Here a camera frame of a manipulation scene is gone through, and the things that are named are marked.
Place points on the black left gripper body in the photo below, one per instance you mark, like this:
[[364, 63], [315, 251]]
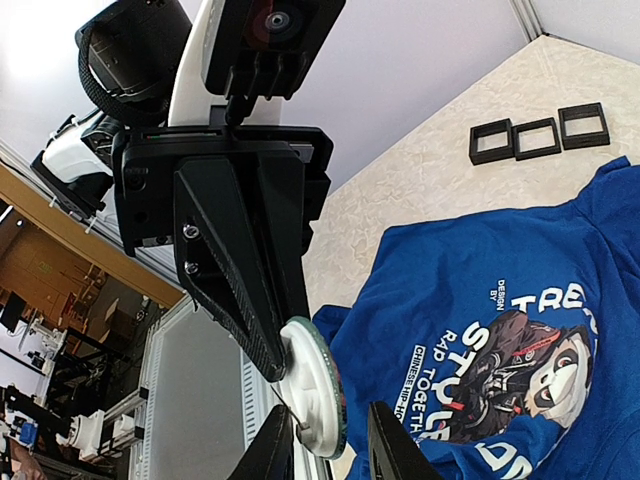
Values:
[[144, 161]]

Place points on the left aluminium corner post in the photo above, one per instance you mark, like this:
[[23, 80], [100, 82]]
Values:
[[528, 19]]

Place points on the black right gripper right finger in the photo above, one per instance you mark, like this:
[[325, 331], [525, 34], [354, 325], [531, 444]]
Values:
[[393, 455]]

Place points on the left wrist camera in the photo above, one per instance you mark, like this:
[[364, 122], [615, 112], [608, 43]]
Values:
[[244, 57]]

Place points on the aluminium front rail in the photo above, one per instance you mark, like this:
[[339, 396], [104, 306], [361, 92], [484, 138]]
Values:
[[205, 400]]

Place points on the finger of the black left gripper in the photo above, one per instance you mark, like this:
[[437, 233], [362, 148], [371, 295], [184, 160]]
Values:
[[219, 265], [271, 186]]

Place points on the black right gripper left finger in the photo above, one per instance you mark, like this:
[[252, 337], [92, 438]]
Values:
[[270, 455]]

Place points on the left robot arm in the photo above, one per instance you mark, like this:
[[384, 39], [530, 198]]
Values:
[[128, 56]]

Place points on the blue printed t-shirt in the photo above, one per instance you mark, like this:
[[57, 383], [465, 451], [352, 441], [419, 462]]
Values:
[[505, 342]]

